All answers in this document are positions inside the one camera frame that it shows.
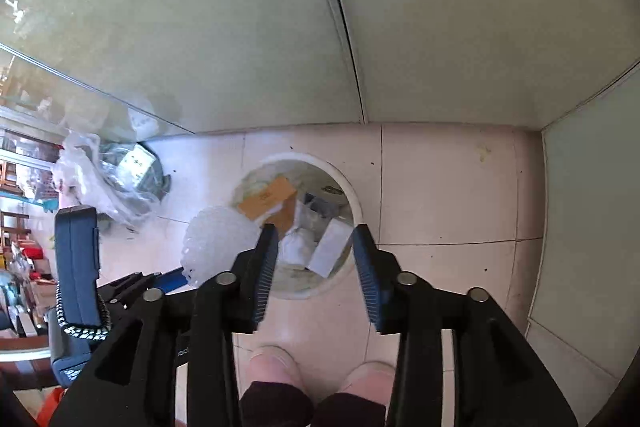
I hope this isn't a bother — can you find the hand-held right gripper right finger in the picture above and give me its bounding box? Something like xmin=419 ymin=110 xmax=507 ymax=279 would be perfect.
xmin=352 ymin=223 xmax=582 ymax=427

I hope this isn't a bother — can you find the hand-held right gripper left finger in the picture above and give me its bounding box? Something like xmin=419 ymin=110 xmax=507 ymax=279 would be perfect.
xmin=47 ymin=223 xmax=280 ymax=427

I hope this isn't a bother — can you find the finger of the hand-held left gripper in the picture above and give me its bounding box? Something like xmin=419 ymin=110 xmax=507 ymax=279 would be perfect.
xmin=97 ymin=266 xmax=190 ymax=308

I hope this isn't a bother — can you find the white paper towel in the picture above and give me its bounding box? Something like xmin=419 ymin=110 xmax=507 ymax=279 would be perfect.
xmin=277 ymin=229 xmax=317 ymax=270

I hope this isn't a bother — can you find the white plastic tray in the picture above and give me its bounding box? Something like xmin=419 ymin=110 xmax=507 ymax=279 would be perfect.
xmin=306 ymin=218 xmax=352 ymax=279

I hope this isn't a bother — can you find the white foam fruit net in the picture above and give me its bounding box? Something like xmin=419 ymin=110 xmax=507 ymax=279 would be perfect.
xmin=181 ymin=205 xmax=262 ymax=289

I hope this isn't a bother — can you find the white round trash bin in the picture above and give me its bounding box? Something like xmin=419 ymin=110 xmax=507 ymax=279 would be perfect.
xmin=231 ymin=151 xmax=364 ymax=301

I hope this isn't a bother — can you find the orange cardboard piece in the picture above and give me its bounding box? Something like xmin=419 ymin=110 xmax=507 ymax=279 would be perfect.
xmin=236 ymin=175 xmax=298 ymax=221

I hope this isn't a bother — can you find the pink slipper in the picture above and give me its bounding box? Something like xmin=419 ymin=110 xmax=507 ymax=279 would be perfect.
xmin=248 ymin=346 xmax=307 ymax=394
xmin=343 ymin=361 xmax=397 ymax=404

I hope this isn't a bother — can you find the clear plastic bag of waste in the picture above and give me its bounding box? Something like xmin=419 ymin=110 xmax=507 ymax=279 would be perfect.
xmin=51 ymin=131 xmax=172 ymax=229

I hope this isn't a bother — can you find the black white braided cord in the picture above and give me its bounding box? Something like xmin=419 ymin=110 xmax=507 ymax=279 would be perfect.
xmin=55 ymin=282 xmax=111 ymax=340

